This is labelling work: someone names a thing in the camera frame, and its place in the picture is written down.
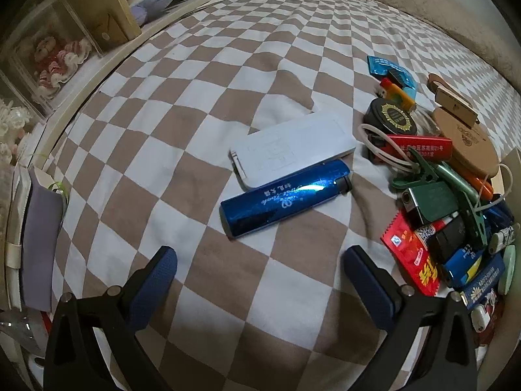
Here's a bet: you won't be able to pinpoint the black round tin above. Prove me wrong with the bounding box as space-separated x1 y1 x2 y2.
362 98 418 135

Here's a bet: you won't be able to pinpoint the red printed packet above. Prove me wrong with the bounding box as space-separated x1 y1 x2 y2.
380 212 443 298

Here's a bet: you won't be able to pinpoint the white cable tie loop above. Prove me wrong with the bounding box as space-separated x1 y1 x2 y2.
358 124 420 174

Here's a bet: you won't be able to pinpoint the dark green lighter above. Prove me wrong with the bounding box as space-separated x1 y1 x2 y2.
403 181 461 227

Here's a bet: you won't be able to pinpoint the small tan envelope box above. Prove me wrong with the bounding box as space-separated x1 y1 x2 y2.
95 10 131 46

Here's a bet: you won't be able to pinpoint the round brown wooden disc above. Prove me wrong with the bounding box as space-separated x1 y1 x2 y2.
431 108 501 178

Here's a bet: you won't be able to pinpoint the lavender pouch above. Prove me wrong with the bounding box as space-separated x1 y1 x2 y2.
18 167 70 312

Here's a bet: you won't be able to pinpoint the checkered bed sheet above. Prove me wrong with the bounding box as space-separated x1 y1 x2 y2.
38 0 521 391

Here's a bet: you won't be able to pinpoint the green plastic clip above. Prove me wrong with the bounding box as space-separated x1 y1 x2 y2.
391 149 489 249

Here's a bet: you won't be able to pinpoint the metallic blue lighter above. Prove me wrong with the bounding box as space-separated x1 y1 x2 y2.
220 159 353 239

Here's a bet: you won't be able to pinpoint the flat white remote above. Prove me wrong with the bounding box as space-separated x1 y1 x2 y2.
230 112 357 191

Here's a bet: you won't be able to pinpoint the blue yellow lighter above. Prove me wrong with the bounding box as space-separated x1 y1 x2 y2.
442 246 487 288

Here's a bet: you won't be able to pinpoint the orange pen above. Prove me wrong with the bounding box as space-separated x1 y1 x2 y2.
460 167 494 198

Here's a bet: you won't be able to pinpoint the wooden stamp block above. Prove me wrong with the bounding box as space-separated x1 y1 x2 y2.
433 87 479 127

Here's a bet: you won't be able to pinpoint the red lighter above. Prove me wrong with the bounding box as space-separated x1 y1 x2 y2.
385 134 454 164

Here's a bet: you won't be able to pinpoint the blue foil packet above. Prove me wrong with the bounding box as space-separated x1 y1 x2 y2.
366 55 418 91

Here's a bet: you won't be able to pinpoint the black white cartoon lighter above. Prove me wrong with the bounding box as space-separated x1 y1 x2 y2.
488 224 517 255

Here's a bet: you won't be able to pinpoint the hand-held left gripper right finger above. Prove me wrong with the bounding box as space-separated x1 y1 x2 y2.
343 245 477 391

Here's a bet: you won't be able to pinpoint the doll in red white dress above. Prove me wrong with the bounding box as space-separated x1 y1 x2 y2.
23 35 92 91

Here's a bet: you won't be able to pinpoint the white lace flowers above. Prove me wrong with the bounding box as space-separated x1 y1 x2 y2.
0 98 35 164

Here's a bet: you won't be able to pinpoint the clear display case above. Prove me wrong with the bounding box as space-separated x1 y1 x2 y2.
0 0 105 109

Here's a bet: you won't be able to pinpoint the purple plush toy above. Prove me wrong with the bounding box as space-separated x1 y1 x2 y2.
128 0 192 25

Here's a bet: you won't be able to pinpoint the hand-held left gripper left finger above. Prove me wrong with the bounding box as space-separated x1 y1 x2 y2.
43 245 178 391

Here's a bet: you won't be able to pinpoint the dark blue printed lighter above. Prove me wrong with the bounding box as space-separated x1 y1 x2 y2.
460 265 508 311

